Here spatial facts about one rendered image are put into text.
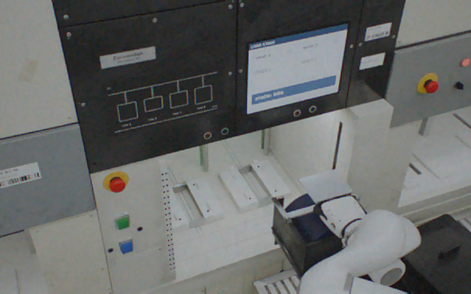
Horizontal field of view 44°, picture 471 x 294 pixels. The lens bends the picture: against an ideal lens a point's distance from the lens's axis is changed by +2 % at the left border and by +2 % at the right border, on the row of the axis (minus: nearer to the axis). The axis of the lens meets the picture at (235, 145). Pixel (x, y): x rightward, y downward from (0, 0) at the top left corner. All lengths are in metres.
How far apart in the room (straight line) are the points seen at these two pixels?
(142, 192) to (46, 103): 0.39
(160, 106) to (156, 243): 0.49
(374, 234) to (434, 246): 1.05
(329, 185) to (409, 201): 0.66
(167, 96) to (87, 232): 0.46
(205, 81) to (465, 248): 1.14
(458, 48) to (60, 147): 1.16
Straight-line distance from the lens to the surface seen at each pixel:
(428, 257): 2.07
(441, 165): 2.41
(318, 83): 1.58
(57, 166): 1.43
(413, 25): 1.70
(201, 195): 2.10
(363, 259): 1.06
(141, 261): 1.77
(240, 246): 1.98
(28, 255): 2.09
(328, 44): 1.53
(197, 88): 1.41
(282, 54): 1.47
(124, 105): 1.38
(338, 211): 1.55
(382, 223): 1.09
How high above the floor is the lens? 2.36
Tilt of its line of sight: 39 degrees down
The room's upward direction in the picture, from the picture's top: 1 degrees clockwise
